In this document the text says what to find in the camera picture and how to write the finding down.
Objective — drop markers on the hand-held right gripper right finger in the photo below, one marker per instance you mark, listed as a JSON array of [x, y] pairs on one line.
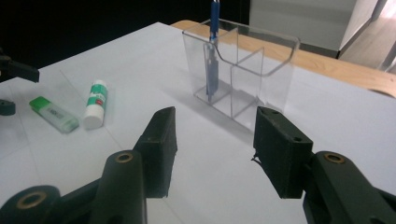
[[280, 152]]

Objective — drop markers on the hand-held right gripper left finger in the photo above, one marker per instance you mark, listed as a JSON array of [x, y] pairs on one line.
[[158, 155]]

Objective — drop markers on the green highlighter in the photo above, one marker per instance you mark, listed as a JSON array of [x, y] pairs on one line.
[[54, 115]]

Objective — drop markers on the white and green glue stick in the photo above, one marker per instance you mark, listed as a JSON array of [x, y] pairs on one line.
[[96, 105]]

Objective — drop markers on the clear acrylic pen holder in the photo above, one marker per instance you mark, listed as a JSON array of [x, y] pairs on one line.
[[249, 77]]

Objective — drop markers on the blue pen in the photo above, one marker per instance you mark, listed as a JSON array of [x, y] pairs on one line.
[[214, 18]]

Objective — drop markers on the black curtain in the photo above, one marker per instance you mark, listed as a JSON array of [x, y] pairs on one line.
[[93, 21]]

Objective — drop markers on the white cabinet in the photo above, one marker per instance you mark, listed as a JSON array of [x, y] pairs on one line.
[[305, 21]]

